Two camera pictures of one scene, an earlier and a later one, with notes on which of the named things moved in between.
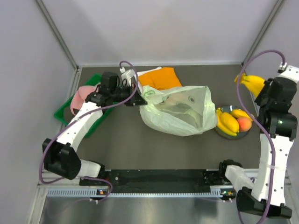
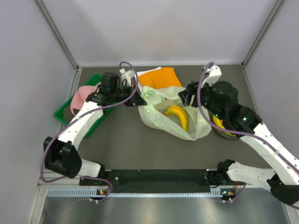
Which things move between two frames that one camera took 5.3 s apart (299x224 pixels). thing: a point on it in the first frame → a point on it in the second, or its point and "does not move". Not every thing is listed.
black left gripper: [137, 100] does not move
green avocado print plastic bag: [181, 111] does not move
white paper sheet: [139, 87] does not move
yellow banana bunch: [255, 83] → [179, 111]
